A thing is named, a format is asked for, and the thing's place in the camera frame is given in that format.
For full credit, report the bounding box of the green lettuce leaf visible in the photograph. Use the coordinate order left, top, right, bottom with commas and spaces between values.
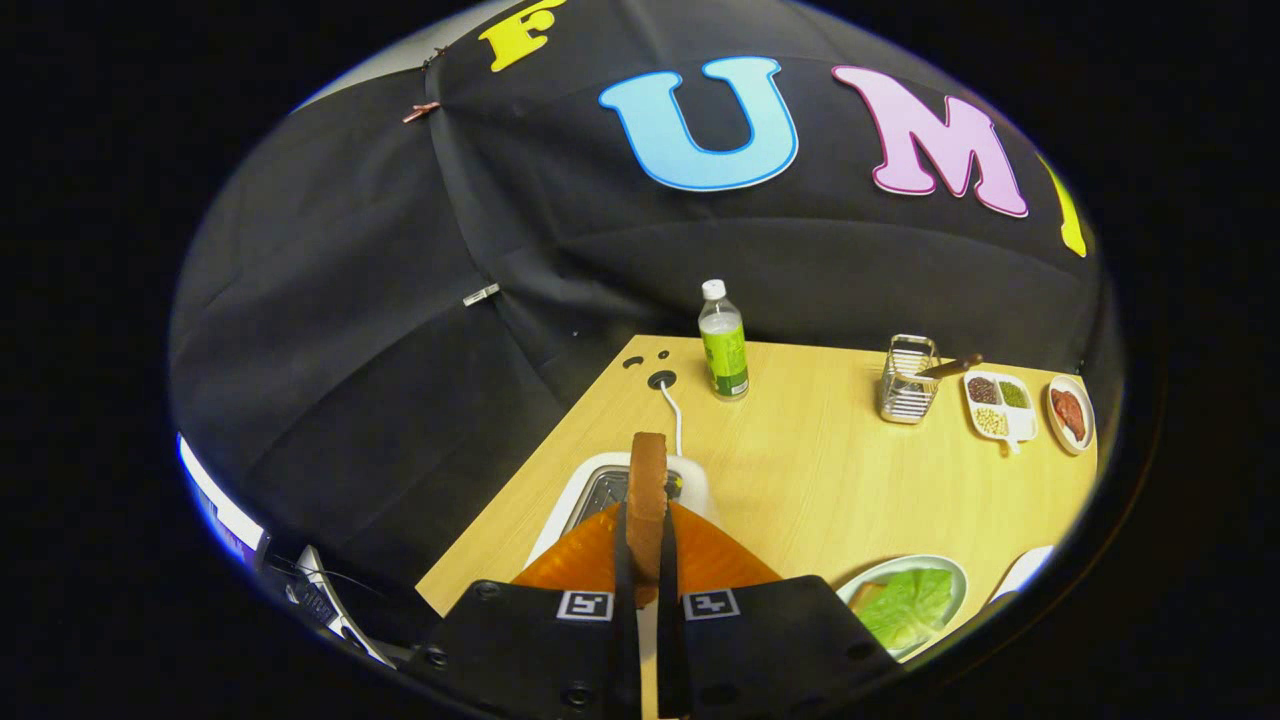
858, 568, 954, 651

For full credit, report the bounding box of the white round meat plate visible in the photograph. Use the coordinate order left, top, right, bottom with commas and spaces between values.
1045, 374, 1096, 456

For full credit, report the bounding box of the light green plate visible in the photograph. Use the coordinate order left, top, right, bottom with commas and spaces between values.
836, 555, 969, 663

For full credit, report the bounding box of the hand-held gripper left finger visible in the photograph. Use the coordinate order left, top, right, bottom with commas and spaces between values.
420, 502, 641, 720

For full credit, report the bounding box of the white rounded rectangular plate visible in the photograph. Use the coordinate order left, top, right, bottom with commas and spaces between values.
990, 545, 1056, 603

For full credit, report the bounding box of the metal wire utensil holder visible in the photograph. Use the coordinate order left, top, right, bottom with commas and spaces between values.
879, 334, 940, 425

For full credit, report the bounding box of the green label water bottle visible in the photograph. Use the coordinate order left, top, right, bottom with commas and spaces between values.
698, 279, 750, 402

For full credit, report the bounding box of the black backdrop cloth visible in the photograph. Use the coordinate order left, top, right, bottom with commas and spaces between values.
168, 0, 1111, 601

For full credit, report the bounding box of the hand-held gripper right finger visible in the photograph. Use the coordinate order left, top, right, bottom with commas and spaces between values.
655, 502, 901, 720

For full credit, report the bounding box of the white toaster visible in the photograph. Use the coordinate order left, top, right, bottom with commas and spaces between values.
525, 452, 713, 571

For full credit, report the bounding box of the wooden handled utensil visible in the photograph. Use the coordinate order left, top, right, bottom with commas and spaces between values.
915, 353, 985, 382

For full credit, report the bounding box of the red meat piece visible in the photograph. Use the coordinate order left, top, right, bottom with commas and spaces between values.
1052, 388, 1087, 441

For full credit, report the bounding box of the toasted bread slice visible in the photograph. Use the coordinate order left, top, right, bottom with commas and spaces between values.
626, 432, 669, 606

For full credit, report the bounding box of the white divided bean dish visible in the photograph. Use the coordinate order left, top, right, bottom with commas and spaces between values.
963, 370, 1039, 454

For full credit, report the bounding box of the white toaster cable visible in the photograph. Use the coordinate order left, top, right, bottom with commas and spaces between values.
660, 380, 685, 457

